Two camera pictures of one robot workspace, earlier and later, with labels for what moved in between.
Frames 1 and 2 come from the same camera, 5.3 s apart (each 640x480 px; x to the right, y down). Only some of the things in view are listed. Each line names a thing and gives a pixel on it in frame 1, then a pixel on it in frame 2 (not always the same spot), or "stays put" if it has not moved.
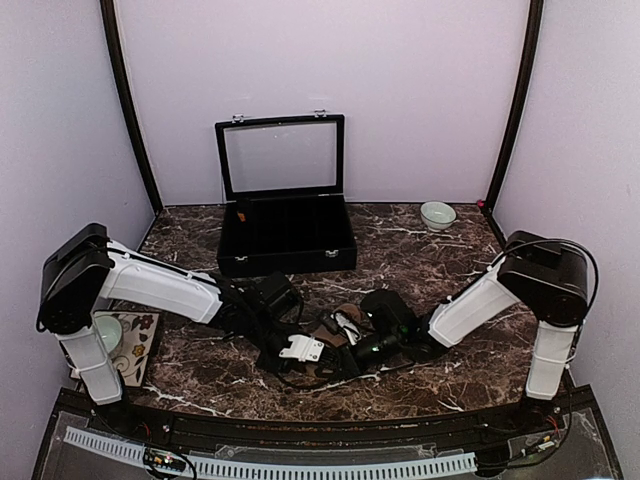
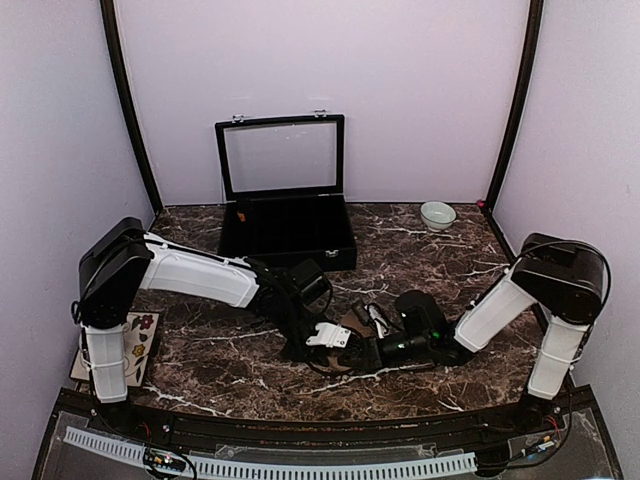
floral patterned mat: (137, 336) stays put
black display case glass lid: (282, 156) stays put
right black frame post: (528, 86) stays put
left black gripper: (284, 367) → (318, 354)
